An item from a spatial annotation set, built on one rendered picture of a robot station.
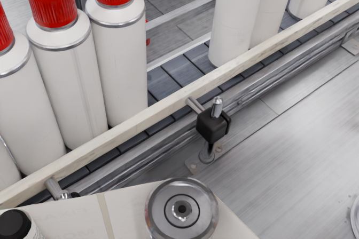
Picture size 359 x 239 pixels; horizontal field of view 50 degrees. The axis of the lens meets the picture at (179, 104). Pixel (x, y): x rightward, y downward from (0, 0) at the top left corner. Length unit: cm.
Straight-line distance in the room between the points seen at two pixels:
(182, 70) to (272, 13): 13
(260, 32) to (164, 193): 36
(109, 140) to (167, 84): 13
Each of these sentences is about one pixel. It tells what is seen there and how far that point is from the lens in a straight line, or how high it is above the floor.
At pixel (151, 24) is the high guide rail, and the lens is 45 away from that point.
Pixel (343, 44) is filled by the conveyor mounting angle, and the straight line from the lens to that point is 69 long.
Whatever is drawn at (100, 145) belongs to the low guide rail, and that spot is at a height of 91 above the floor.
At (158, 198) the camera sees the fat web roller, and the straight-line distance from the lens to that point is 20.
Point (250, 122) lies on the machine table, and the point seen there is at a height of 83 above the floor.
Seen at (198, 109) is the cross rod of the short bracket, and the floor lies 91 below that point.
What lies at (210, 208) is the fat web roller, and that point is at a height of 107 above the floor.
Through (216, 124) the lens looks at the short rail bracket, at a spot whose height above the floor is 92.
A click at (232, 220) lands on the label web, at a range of 21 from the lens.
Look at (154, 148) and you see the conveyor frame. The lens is 44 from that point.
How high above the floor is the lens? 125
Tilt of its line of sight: 52 degrees down
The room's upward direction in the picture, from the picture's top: 5 degrees clockwise
